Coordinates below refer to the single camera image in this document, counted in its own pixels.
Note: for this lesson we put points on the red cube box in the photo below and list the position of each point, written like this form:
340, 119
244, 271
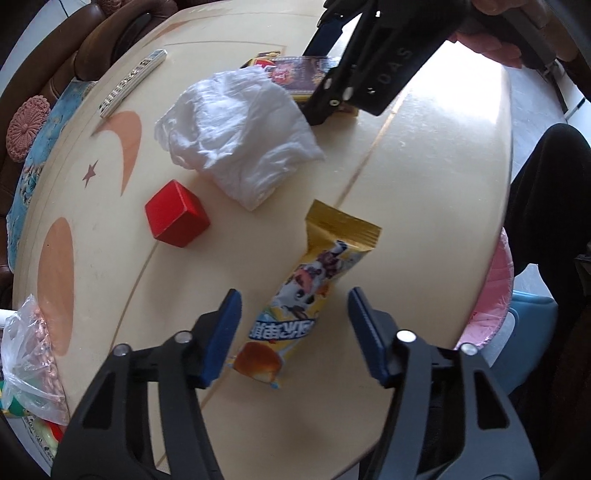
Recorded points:
175, 215

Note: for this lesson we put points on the pink lined trash bin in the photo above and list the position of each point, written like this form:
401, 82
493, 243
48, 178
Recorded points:
494, 300

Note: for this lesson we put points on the green toy bottle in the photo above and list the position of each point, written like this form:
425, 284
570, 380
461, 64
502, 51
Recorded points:
11, 407

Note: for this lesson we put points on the purple poker card box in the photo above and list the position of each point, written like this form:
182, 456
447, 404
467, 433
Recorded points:
299, 75

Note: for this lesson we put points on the white remote control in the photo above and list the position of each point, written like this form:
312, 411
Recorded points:
130, 81

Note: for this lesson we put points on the pink round cushion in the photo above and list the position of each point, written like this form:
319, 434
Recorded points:
25, 125

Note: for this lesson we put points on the white tissue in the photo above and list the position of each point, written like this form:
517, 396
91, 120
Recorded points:
241, 131

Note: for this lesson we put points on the clear plastic bag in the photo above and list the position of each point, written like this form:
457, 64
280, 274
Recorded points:
28, 363

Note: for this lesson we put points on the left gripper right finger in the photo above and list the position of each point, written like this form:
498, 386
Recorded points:
374, 332

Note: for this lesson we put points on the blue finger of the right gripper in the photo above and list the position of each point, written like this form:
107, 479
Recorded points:
329, 30

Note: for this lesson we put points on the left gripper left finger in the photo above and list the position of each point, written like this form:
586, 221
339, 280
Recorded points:
216, 331

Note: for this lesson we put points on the blue floral sofa cover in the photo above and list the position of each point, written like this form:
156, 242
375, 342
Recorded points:
58, 117

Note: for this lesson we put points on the brown leather sofa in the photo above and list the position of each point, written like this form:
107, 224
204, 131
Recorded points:
83, 47

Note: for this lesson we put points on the yellow snack wrapper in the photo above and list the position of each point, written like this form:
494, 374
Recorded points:
336, 242

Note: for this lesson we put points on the blue plastic stool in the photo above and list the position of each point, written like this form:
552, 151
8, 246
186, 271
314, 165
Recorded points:
516, 349

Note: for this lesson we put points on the person hand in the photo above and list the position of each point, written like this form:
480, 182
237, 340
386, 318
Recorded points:
520, 26

